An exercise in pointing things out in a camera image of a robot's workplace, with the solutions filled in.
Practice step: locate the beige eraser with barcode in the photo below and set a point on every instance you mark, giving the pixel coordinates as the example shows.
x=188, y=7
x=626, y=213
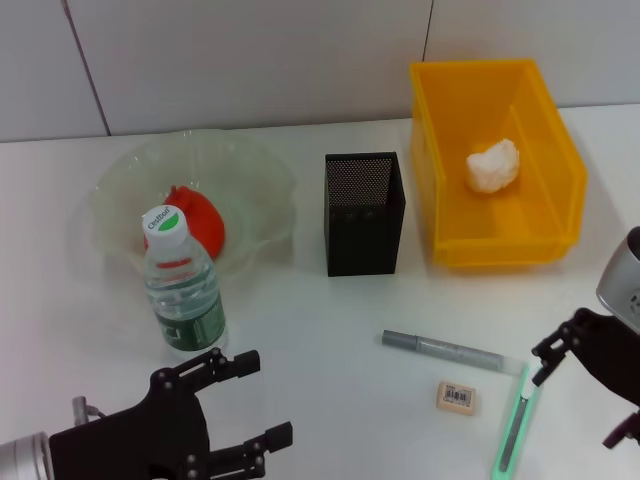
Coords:
x=456, y=397

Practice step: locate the black mesh pen holder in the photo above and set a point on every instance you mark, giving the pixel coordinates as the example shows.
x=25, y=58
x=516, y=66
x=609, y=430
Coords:
x=365, y=240

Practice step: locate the green utility knife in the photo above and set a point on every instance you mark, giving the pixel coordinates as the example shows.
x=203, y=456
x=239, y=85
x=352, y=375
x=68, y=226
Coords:
x=512, y=435

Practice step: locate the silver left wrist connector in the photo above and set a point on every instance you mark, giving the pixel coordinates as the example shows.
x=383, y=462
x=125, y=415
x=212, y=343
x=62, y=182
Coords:
x=81, y=410

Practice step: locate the clear plastic water bottle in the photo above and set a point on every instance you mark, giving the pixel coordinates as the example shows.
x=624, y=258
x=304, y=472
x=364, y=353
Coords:
x=182, y=300

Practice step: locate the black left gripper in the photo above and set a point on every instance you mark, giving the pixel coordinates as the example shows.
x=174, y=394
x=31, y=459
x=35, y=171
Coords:
x=130, y=445

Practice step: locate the white paper ball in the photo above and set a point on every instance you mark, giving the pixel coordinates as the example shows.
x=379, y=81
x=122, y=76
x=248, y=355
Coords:
x=492, y=167

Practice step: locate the green glass fruit plate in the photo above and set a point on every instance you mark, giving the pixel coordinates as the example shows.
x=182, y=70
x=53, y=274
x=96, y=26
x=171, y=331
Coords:
x=240, y=165

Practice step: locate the yellow plastic bin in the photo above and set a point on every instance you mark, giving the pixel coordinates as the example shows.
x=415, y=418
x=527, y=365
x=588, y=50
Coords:
x=550, y=210

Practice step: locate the grey marker pen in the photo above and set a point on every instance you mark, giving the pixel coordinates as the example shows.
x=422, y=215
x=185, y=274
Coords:
x=440, y=347

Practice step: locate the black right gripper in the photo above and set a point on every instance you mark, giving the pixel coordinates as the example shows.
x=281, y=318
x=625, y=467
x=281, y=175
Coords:
x=610, y=355

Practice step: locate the red orange toy fruit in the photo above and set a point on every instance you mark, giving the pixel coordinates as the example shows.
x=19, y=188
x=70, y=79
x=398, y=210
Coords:
x=205, y=220

